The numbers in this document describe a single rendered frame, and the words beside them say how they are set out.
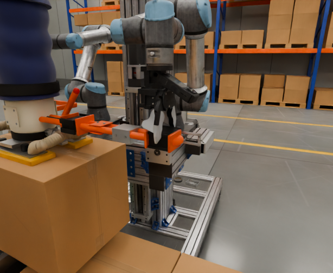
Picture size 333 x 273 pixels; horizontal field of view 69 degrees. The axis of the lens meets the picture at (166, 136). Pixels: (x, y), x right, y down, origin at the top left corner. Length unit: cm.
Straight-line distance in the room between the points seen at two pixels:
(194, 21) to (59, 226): 92
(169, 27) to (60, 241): 74
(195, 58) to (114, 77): 831
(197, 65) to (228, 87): 679
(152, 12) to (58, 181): 56
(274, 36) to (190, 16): 680
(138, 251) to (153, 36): 98
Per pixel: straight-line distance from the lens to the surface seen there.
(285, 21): 789
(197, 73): 120
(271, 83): 835
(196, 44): 116
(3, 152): 108
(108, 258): 128
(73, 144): 106
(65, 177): 86
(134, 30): 79
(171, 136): 66
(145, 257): 126
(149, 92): 67
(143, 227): 193
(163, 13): 66
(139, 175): 150
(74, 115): 96
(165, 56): 66
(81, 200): 94
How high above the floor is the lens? 143
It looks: 18 degrees down
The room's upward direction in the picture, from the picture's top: straight up
